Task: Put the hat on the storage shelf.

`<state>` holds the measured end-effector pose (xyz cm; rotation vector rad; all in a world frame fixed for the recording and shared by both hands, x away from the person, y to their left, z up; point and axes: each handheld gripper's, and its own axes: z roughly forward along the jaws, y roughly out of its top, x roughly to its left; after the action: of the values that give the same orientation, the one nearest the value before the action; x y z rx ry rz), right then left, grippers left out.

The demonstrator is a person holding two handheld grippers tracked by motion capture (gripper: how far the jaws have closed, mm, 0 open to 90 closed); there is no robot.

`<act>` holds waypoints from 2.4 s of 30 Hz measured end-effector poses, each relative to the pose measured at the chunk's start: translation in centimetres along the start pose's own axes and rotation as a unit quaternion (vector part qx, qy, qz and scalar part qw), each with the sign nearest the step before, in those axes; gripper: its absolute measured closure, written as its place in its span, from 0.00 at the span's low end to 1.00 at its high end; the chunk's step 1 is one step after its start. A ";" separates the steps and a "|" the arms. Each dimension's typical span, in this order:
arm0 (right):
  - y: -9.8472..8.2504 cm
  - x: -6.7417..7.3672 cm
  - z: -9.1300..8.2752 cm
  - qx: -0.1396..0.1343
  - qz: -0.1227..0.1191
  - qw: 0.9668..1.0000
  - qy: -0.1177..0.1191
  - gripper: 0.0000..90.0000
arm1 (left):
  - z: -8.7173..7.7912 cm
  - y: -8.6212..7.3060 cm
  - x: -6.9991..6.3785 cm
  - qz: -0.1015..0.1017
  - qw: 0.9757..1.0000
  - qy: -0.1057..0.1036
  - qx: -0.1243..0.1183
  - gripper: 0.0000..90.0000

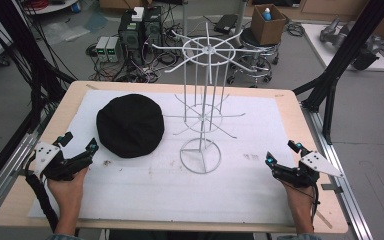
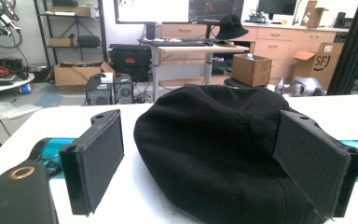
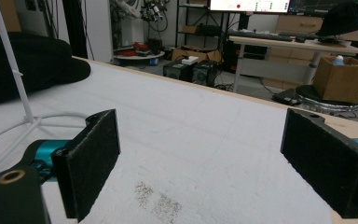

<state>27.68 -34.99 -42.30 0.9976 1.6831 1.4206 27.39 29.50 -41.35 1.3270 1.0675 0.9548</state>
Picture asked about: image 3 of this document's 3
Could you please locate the round white table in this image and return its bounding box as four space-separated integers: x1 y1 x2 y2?
113 50 166 67

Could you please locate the black keyboard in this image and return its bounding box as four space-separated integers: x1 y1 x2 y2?
227 30 295 43

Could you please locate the round black metal stool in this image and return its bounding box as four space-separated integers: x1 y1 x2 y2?
295 84 358 115

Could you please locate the dark computer monitor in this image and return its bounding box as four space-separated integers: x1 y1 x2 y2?
288 0 358 19

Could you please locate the light wooden office desk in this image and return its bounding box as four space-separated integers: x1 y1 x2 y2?
228 35 358 93

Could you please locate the black computer case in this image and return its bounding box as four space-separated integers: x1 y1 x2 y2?
192 61 219 87
162 60 194 83

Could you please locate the flat black device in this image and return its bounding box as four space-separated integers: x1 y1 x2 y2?
271 88 303 107

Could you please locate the black bucket hat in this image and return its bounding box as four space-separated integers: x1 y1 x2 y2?
0 32 91 106

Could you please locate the red tool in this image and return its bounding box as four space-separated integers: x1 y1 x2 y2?
131 41 150 53

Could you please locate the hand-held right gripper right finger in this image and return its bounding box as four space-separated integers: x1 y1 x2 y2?
280 107 358 218

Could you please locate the white table cloth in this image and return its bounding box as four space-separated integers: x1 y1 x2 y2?
0 60 334 224

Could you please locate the small white box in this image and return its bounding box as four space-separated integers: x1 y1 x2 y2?
181 55 200 66

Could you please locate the open cardboard box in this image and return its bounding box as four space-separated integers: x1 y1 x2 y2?
311 55 358 105

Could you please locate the black hat on desk stand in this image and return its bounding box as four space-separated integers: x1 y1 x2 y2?
315 1 358 37

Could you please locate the white hat stand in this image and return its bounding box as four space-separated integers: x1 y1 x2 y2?
0 0 90 181

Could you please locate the bright computer monitor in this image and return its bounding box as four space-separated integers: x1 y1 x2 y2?
209 0 292 14

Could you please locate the flat cardboard box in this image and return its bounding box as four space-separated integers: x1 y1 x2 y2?
171 45 224 63

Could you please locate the black metal shelf rack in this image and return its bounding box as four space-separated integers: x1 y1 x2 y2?
175 0 228 51

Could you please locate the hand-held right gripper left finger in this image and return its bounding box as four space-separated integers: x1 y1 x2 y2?
50 108 121 222

